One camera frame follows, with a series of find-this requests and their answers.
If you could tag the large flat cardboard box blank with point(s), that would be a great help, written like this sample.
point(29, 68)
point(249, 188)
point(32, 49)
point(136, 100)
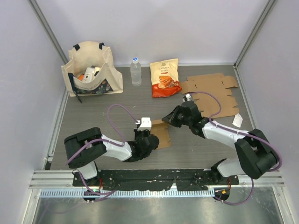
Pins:
point(212, 93)

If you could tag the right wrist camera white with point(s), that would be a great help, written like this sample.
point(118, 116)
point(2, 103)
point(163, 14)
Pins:
point(187, 97)

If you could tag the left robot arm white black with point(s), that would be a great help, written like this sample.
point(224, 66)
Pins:
point(83, 148)

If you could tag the beige canvas tote bag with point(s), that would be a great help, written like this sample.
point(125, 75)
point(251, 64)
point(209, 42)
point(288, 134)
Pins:
point(86, 54)

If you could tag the slotted cable duct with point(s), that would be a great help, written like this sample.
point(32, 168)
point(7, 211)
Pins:
point(77, 193)

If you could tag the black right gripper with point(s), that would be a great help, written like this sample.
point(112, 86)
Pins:
point(171, 118)

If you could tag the white paper scrap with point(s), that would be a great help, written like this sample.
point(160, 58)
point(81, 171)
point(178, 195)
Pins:
point(237, 121)

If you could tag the orange item in tote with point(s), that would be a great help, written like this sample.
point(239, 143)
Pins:
point(81, 77)

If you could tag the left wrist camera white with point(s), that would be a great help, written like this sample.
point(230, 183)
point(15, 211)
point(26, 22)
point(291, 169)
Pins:
point(144, 124)

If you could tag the white box in tote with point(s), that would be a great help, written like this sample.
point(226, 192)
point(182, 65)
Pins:
point(90, 74)

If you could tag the small brown cardboard box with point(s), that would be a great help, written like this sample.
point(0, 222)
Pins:
point(160, 129)

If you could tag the cassava chips bag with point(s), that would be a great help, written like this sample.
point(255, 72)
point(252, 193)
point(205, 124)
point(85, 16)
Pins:
point(164, 78)

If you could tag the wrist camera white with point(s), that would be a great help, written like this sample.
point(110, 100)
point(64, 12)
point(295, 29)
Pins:
point(187, 97)
point(144, 124)

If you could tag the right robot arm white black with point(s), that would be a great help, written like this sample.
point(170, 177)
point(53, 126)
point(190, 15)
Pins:
point(255, 156)

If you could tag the aluminium frame rail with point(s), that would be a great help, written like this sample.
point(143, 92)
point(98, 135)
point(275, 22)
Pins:
point(51, 179)

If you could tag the clear plastic water bottle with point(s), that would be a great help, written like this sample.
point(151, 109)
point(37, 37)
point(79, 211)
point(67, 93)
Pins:
point(136, 72)

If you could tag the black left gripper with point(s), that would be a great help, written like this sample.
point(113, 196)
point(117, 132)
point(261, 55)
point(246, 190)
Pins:
point(137, 132)

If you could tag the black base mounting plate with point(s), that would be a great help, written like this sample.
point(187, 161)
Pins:
point(159, 179)

